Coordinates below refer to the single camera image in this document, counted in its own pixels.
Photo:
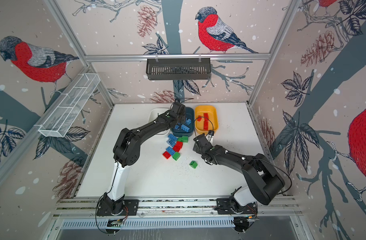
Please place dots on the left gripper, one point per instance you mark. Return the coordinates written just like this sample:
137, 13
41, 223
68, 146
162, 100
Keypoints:
183, 115

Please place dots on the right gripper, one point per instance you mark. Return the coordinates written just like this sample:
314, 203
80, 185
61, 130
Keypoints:
198, 148

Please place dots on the green lego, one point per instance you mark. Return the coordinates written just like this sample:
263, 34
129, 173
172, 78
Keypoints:
193, 164
176, 156
183, 139

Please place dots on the red lego long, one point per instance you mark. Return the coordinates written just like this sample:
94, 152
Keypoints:
205, 116

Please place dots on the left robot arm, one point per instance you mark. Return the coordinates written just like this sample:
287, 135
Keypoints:
127, 151

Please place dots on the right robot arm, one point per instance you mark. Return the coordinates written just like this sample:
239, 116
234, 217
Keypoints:
264, 181

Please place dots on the teal plastic bin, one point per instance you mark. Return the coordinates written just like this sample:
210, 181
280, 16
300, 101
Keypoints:
178, 132

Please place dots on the green lego by teal bin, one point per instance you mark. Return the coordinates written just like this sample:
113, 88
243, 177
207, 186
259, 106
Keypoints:
183, 139

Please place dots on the yellow plastic bin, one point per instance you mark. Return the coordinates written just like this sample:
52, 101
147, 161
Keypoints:
213, 118

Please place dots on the blue lego upper pile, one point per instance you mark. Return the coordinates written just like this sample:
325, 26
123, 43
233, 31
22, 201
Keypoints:
171, 140

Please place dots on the black hanging wire basket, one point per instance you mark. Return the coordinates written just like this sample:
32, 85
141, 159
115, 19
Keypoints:
178, 69

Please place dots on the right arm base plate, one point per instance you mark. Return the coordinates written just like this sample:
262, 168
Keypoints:
229, 206

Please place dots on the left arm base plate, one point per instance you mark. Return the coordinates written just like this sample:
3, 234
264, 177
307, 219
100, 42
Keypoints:
107, 207

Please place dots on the white wire mesh basket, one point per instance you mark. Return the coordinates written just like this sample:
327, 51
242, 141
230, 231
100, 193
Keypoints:
71, 103

